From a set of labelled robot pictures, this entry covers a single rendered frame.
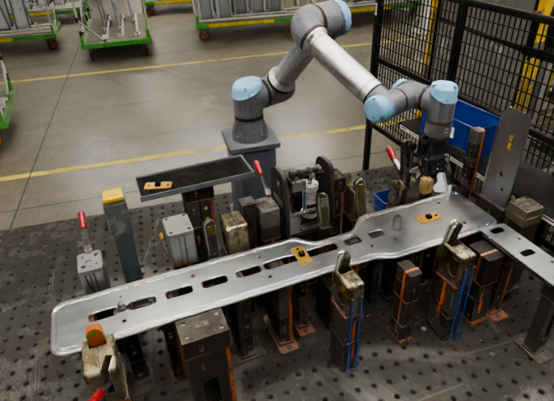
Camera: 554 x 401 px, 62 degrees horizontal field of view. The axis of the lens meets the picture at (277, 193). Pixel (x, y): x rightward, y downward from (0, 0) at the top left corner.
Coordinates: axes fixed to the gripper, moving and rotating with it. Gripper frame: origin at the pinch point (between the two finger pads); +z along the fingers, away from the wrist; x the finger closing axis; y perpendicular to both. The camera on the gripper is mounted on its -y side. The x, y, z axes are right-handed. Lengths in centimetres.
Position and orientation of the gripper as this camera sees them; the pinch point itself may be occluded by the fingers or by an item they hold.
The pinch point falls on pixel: (433, 190)
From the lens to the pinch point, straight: 156.0
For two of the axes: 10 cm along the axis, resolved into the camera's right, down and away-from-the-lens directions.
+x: 3.7, 4.9, -7.9
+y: -9.3, 2.3, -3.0
